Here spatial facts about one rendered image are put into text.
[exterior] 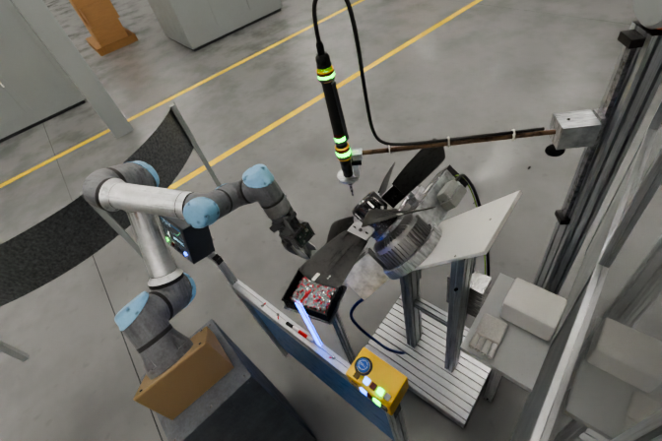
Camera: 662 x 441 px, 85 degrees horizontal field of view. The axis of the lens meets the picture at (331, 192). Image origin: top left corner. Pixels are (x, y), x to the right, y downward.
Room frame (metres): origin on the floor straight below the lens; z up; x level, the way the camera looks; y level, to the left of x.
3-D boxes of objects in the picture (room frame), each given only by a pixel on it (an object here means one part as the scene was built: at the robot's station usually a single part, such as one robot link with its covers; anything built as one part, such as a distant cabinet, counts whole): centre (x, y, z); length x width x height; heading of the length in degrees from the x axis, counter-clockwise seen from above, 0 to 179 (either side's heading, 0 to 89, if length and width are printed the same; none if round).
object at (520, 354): (0.50, -0.51, 0.84); 0.36 x 0.24 x 0.03; 130
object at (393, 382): (0.39, 0.02, 1.02); 0.16 x 0.10 x 0.11; 40
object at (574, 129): (0.68, -0.67, 1.55); 0.10 x 0.07 x 0.08; 75
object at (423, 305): (0.76, -0.31, 0.56); 0.19 x 0.04 x 0.04; 40
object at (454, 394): (0.78, -0.30, 0.04); 0.62 x 0.46 x 0.08; 40
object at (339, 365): (0.69, 0.27, 0.82); 0.90 x 0.04 x 0.08; 40
